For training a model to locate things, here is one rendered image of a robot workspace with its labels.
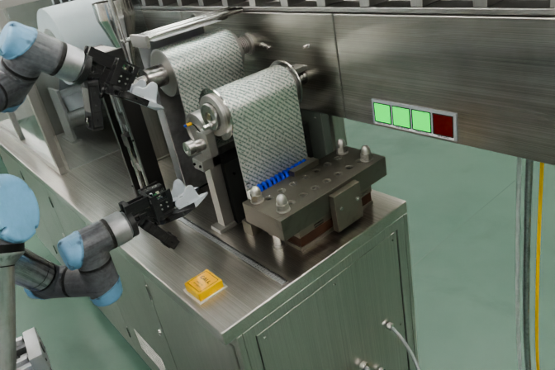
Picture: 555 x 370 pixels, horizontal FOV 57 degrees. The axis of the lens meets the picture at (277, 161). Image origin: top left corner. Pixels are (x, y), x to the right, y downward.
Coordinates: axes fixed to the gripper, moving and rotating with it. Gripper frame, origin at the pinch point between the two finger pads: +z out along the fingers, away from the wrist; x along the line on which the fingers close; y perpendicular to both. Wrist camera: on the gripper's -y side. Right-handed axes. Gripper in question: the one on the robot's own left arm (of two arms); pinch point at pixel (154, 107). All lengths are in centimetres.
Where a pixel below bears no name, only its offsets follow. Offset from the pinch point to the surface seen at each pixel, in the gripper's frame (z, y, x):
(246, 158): 28.1, -3.8, -5.5
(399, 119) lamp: 47, 19, -35
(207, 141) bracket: 19.3, -3.1, 1.8
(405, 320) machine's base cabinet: 92, -35, -31
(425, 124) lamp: 47, 19, -43
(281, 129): 36.1, 7.4, -5.5
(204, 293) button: 19.6, -37.6, -18.7
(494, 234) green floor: 212, 4, 3
